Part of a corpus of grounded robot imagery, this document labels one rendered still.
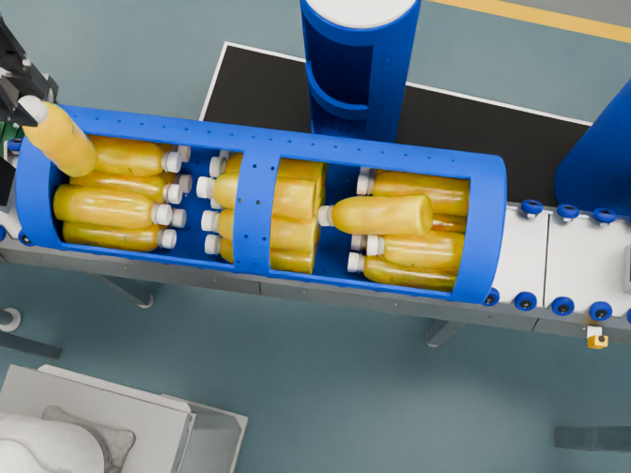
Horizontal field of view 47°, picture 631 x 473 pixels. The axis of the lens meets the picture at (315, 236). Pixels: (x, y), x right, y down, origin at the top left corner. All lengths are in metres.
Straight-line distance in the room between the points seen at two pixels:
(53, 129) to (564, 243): 1.04
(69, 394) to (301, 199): 0.57
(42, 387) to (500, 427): 1.51
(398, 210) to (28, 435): 0.70
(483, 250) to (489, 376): 1.24
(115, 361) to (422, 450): 1.05
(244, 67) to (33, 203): 1.36
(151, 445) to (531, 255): 0.86
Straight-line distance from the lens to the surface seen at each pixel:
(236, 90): 2.59
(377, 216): 1.32
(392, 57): 1.81
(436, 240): 1.35
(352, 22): 1.65
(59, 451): 1.24
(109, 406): 1.44
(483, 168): 1.34
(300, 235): 1.35
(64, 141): 1.23
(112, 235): 1.48
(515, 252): 1.61
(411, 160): 1.33
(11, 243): 1.73
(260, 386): 2.46
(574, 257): 1.64
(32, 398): 1.50
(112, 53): 2.93
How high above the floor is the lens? 2.45
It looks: 75 degrees down
